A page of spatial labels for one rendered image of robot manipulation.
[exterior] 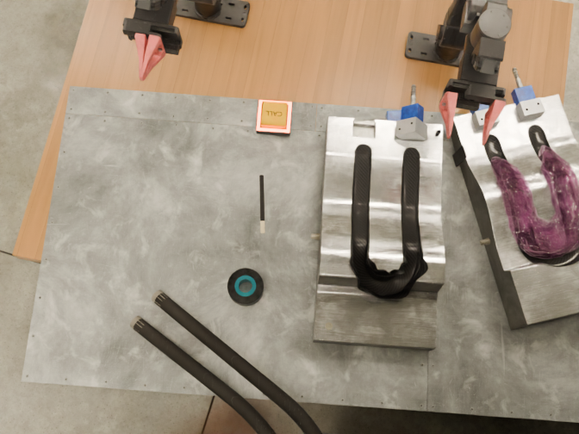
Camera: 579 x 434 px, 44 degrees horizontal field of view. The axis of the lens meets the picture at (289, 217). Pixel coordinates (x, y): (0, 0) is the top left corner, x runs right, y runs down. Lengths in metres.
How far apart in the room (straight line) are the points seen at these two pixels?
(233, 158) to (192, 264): 0.27
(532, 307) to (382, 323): 0.31
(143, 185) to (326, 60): 0.54
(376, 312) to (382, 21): 0.74
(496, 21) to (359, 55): 0.56
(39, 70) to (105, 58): 0.99
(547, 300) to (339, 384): 0.47
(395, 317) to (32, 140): 1.60
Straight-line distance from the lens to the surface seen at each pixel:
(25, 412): 2.52
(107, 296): 1.65
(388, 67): 1.80
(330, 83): 1.77
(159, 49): 1.37
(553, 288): 1.60
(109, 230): 1.68
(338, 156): 1.60
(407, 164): 1.62
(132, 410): 2.43
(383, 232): 1.53
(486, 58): 1.27
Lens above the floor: 2.39
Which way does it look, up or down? 75 degrees down
